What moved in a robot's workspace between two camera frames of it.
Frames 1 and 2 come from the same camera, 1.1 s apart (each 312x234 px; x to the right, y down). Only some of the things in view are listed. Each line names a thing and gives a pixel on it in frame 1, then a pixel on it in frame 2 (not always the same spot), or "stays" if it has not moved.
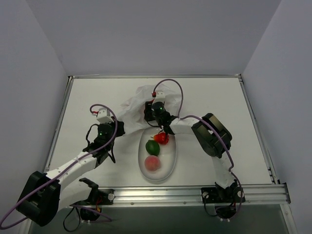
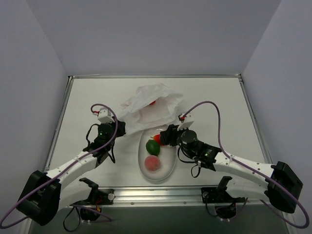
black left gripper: (119, 127) stays
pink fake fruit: (152, 163) stays
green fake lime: (152, 147) stays
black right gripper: (148, 112) to (167, 136)
